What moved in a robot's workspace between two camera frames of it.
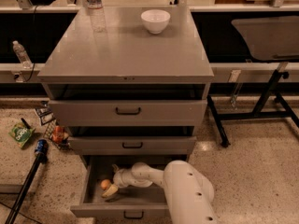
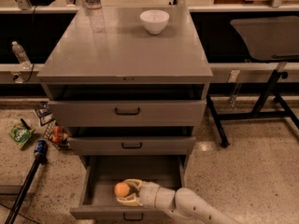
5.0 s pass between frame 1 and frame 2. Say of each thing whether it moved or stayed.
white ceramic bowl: stayed
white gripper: moved
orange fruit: moved
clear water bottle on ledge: stayed
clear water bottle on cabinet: stayed
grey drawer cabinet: stayed
